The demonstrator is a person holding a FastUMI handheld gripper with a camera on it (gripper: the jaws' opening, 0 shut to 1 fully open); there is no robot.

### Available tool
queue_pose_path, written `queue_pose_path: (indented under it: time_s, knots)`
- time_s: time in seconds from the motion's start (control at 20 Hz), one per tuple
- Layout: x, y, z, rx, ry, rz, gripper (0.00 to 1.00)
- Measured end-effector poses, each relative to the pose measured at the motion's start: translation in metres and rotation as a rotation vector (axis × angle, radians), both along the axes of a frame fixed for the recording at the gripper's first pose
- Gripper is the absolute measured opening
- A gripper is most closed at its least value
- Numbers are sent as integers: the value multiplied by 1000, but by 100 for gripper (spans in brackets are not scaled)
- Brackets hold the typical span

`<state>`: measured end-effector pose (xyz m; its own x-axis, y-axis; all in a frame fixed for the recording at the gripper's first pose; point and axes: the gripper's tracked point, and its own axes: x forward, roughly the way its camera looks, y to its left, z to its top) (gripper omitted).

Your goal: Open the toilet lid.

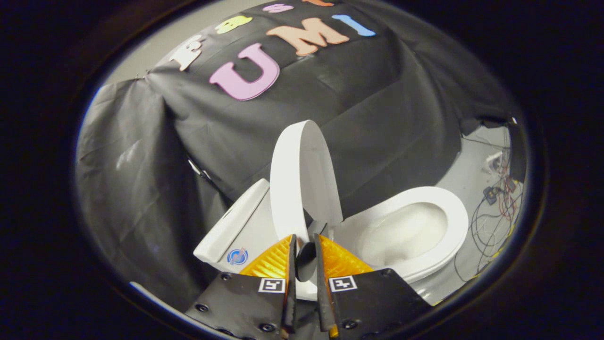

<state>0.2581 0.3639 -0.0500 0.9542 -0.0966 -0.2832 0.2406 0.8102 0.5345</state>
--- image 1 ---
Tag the black backdrop cloth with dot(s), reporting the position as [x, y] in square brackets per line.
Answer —
[226, 132]

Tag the yellow black floor tape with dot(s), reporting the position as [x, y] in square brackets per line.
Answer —
[505, 243]

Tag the black power adapter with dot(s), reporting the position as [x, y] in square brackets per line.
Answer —
[491, 195]

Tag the white toilet lid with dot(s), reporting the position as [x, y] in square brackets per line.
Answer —
[302, 179]

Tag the small dark electronic module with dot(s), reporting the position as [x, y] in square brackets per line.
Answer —
[509, 183]

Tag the white ceramic toilet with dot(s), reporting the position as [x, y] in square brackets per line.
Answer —
[245, 226]

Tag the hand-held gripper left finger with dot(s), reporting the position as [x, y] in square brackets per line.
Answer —
[291, 293]

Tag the white toilet seat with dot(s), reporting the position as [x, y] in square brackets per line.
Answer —
[455, 217]

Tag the black box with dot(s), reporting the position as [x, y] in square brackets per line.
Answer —
[518, 151]

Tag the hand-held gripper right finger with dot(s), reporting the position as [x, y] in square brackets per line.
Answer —
[322, 293]

